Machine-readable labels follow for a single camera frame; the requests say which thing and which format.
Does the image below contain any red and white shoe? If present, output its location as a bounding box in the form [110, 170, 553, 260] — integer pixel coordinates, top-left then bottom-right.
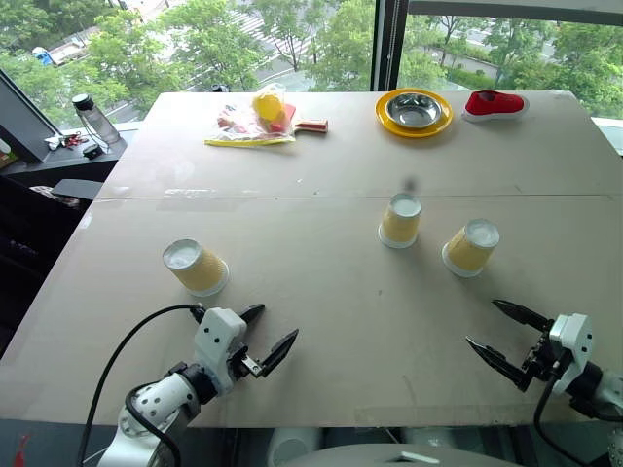
[460, 90, 531, 123]

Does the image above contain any dark side desk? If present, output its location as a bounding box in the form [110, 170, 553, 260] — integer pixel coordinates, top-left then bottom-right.
[0, 126, 133, 189]

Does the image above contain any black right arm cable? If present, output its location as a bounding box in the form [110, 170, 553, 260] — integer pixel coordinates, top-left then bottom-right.
[532, 352, 617, 467]

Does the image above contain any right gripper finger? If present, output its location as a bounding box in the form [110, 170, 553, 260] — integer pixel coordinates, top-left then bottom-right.
[491, 299, 555, 335]
[465, 335, 530, 390]

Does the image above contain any white cylinder under table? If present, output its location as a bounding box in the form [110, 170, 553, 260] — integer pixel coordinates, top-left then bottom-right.
[266, 427, 322, 467]

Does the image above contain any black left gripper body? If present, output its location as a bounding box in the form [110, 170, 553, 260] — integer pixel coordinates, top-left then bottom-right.
[226, 342, 267, 380]

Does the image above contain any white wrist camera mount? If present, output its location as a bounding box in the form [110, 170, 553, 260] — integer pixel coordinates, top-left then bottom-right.
[193, 306, 248, 395]
[548, 313, 595, 395]

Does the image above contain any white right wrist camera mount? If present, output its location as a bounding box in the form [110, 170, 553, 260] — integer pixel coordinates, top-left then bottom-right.
[548, 313, 595, 395]

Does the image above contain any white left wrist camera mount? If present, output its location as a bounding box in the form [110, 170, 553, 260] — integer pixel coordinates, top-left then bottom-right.
[193, 306, 248, 395]

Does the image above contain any clear plastic bag with toys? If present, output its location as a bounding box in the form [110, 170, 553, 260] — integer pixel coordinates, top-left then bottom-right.
[203, 83, 298, 147]

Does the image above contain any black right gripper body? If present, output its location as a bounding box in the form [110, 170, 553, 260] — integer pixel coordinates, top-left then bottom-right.
[519, 333, 568, 393]

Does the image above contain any dark window frame post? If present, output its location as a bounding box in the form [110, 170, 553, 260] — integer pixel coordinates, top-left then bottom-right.
[372, 0, 413, 92]

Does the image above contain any yellow plate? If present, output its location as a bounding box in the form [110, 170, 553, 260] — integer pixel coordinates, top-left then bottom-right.
[374, 88, 455, 137]

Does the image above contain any short black left arm cable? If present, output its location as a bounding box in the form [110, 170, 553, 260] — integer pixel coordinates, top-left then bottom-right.
[125, 383, 182, 467]

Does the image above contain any flat black sheet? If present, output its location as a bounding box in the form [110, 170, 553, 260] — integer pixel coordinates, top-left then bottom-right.
[52, 178, 106, 200]

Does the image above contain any yellow paper cup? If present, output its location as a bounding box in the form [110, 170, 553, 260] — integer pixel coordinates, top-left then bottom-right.
[377, 193, 422, 250]
[441, 218, 501, 278]
[162, 237, 231, 298]

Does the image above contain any red table tennis paddle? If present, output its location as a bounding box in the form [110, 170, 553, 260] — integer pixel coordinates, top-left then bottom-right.
[281, 101, 330, 135]

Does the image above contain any clear water bottle black lid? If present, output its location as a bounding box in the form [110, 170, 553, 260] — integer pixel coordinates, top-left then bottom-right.
[71, 93, 122, 146]

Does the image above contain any steel bowl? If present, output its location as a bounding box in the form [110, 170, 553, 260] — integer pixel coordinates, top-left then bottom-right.
[385, 92, 445, 128]

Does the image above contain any bunch of keys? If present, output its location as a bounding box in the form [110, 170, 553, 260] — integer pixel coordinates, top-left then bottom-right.
[45, 133, 90, 150]

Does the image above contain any dark monitor panel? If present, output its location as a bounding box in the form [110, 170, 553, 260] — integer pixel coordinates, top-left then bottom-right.
[0, 67, 63, 164]

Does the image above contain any long black left arm cable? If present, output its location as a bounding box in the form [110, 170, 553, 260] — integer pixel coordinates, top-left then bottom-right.
[76, 304, 205, 467]

